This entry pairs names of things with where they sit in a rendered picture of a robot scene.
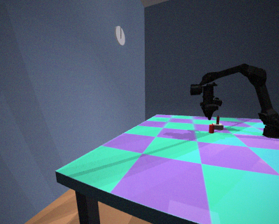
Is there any white square block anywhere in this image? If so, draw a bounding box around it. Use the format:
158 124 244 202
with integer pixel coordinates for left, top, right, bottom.
212 123 223 130

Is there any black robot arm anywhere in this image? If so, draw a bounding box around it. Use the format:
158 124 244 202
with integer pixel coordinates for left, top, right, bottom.
190 64 279 139

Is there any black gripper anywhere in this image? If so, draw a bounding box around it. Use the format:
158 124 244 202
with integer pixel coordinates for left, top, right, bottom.
200 94 218 120

